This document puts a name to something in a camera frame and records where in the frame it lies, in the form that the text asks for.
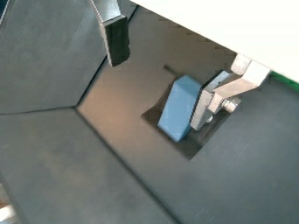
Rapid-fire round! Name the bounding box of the blue rectangular block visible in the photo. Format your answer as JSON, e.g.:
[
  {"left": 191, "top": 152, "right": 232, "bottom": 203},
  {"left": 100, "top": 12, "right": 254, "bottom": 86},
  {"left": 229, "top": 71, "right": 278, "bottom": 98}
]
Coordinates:
[{"left": 157, "top": 75, "right": 201, "bottom": 143}]

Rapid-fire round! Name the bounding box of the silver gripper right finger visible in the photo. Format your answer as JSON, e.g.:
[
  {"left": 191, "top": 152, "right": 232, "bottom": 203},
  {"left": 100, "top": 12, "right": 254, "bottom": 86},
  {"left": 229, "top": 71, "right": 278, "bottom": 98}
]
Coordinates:
[{"left": 191, "top": 54, "right": 271, "bottom": 130}]

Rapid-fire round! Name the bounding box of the green foam shape board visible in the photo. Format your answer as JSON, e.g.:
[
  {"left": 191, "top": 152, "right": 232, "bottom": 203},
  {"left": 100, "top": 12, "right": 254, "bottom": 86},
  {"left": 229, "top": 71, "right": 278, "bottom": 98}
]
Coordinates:
[{"left": 270, "top": 72, "right": 299, "bottom": 93}]

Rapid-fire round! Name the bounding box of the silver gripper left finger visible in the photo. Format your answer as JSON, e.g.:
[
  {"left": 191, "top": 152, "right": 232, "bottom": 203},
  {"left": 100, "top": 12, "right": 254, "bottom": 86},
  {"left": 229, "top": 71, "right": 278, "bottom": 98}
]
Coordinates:
[{"left": 89, "top": 0, "right": 131, "bottom": 67}]

